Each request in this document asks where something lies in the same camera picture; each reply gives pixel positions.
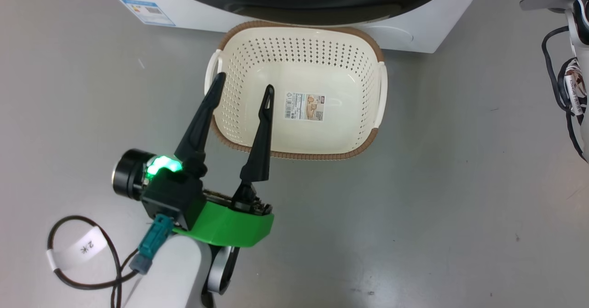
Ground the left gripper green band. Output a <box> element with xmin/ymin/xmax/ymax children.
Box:
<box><xmin>112</xmin><ymin>72</ymin><xmax>275</xmax><ymax>248</ymax></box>

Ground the product sticker inside basket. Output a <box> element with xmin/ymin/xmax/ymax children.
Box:
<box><xmin>284</xmin><ymin>92</ymin><xmax>325</xmax><ymax>122</ymax></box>

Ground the cream perforated laundry basket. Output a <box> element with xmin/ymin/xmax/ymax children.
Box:
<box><xmin>204</xmin><ymin>21</ymin><xmax>388</xmax><ymax>161</ymax></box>

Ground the white front-load washing machine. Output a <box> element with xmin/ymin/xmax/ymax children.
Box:
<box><xmin>94</xmin><ymin>0</ymin><xmax>491</xmax><ymax>54</ymax></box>

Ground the blue energy label sticker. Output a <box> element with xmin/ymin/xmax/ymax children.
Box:
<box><xmin>121</xmin><ymin>0</ymin><xmax>176</xmax><ymax>27</ymax></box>

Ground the round drain filter cover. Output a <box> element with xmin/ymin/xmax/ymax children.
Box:
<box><xmin>364</xmin><ymin>25</ymin><xmax>415</xmax><ymax>51</ymax></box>

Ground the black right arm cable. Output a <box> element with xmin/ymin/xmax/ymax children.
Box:
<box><xmin>542</xmin><ymin>25</ymin><xmax>589</xmax><ymax>163</ymax></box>

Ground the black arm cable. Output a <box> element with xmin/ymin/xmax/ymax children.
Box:
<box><xmin>46</xmin><ymin>215</ymin><xmax>139</xmax><ymax>308</ymax></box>
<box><xmin>542</xmin><ymin>25</ymin><xmax>589</xmax><ymax>163</ymax></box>

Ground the printed white cable tag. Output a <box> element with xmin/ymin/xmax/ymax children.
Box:
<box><xmin>564</xmin><ymin>68</ymin><xmax>589</xmax><ymax>116</ymax></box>

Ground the teal left cable connector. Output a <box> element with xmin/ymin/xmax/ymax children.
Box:
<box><xmin>129</xmin><ymin>214</ymin><xmax>174</xmax><ymax>275</ymax></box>

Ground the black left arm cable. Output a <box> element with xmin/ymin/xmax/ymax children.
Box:
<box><xmin>46</xmin><ymin>215</ymin><xmax>139</xmax><ymax>308</ymax></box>

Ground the white cable label tag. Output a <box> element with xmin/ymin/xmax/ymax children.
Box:
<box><xmin>46</xmin><ymin>227</ymin><xmax>109</xmax><ymax>272</ymax></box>

